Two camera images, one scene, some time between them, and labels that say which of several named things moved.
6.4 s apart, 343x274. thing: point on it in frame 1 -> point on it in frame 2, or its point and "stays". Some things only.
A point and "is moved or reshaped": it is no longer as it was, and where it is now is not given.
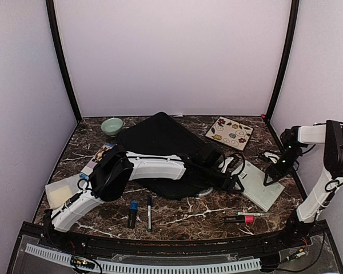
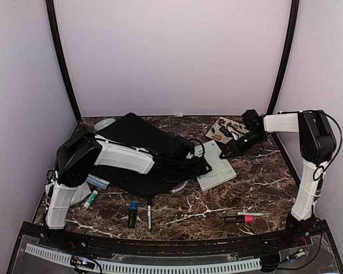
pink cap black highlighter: [240, 218] stays
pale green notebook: [252, 178] is moved or reshaped
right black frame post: [286, 60] stays
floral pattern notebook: [232, 133] stays
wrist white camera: [273, 157] -> [234, 133]
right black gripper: [280, 174] -> [232, 147]
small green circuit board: [81, 262] stays
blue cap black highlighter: [132, 217] stays
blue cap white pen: [149, 214] stays
